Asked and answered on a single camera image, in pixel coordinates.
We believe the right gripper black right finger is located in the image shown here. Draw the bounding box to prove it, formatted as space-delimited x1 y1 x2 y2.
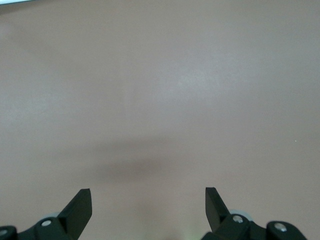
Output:
202 186 309 240

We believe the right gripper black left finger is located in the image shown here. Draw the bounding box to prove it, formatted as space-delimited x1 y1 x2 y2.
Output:
0 188 93 240

